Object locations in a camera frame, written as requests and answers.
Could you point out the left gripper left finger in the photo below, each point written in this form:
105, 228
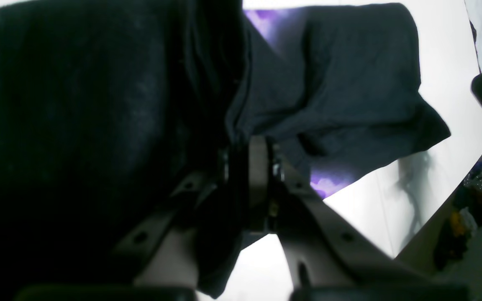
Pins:
161, 250

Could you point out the black T-shirt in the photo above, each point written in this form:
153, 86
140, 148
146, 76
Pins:
105, 103

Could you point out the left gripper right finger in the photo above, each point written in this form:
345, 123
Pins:
321, 247

